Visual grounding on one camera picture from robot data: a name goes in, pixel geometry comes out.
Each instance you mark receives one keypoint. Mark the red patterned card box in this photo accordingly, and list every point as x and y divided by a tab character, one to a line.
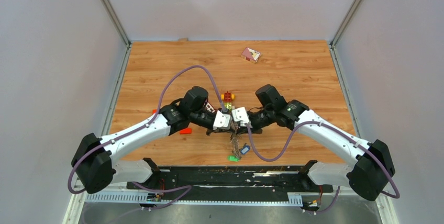
251	55

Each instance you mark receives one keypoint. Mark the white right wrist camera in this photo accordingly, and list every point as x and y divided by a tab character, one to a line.
240	116

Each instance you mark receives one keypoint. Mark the red window toy brick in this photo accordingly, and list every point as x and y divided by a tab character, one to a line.
209	107

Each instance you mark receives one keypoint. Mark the green key tag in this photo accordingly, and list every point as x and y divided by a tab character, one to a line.
233	158

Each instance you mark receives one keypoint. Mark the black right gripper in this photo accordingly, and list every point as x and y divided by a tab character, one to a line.
254	130

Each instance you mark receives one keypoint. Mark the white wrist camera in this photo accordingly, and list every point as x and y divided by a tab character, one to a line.
240	116
222	121

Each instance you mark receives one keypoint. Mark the aluminium frame post left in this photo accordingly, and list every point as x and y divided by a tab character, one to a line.
116	22

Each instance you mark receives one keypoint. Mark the red toy brick car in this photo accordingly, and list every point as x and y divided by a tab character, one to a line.
228	99

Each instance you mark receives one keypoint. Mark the blue key tag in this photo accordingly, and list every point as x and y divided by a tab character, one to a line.
245	149

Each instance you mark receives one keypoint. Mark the small red toy brick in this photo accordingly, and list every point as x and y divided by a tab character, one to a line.
186	131

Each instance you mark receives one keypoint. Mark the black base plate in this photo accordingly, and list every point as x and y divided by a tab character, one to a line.
234	183

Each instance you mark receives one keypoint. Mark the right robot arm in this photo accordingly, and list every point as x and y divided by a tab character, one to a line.
368	167

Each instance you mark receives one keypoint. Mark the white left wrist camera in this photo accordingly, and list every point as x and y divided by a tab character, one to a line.
222	121

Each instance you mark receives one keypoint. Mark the aluminium frame post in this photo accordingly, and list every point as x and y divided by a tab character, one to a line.
116	22
345	22

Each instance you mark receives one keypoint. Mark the aluminium frame post right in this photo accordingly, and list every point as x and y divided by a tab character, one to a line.
345	22

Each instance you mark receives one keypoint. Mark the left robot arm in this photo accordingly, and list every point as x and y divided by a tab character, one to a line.
98	160

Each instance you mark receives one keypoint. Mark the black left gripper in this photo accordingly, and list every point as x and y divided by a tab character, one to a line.
217	131

